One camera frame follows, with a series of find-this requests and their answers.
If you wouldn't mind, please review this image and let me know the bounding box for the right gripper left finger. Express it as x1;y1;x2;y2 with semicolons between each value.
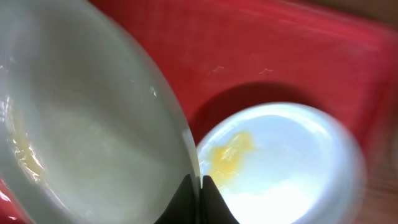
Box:
154;174;197;224

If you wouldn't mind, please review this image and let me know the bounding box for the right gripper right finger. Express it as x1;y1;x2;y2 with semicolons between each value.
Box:
200;175;239;224

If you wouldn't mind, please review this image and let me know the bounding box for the red plastic tray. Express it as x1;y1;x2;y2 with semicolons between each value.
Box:
1;1;397;223

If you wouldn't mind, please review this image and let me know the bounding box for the mint green plate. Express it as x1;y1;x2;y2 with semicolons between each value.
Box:
1;1;200;224

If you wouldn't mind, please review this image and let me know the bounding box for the light blue plate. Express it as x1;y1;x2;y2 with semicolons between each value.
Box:
197;103;366;224

